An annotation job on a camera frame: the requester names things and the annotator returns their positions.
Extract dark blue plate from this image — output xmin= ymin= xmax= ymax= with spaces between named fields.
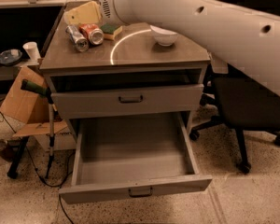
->
xmin=0 ymin=49 xmax=22 ymax=66

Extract black office chair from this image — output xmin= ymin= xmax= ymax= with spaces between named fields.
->
xmin=189 ymin=0 xmax=280 ymax=174

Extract black floor cable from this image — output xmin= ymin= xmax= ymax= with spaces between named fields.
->
xmin=0 ymin=97 xmax=76 ymax=224

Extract low side shelf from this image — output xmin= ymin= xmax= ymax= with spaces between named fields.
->
xmin=0 ymin=60 xmax=39 ymax=81

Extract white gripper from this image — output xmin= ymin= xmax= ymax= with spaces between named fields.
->
xmin=63 ymin=0 xmax=121 ymax=25

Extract brown round floor container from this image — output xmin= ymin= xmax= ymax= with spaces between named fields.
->
xmin=0 ymin=139 xmax=15 ymax=161

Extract open middle drawer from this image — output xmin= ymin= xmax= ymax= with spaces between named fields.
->
xmin=60 ymin=113 xmax=212 ymax=203

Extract green yellow sponge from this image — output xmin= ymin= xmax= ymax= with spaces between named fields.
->
xmin=101 ymin=23 xmax=122 ymax=40

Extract silver blue soda can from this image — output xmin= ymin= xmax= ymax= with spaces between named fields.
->
xmin=65 ymin=25 xmax=89 ymax=52

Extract brown cardboard box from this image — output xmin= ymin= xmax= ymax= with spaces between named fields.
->
xmin=0 ymin=66 xmax=69 ymax=138

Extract upper grey drawer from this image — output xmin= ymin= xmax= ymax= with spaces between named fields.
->
xmin=52 ymin=84 xmax=203 ymax=119

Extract red coke can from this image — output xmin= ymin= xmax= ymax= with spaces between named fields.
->
xmin=79 ymin=23 xmax=104 ymax=46

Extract green handled tripod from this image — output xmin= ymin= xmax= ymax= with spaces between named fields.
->
xmin=7 ymin=78 xmax=60 ymax=180

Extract grey drawer cabinet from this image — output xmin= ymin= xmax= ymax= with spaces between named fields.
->
xmin=41 ymin=21 xmax=209 ymax=134

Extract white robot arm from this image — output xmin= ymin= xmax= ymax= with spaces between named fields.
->
xmin=65 ymin=0 xmax=280 ymax=96

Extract white bowl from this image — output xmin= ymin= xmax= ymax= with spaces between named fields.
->
xmin=150 ymin=26 xmax=178 ymax=47

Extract white paper cup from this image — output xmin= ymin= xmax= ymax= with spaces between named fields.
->
xmin=22 ymin=42 xmax=40 ymax=61

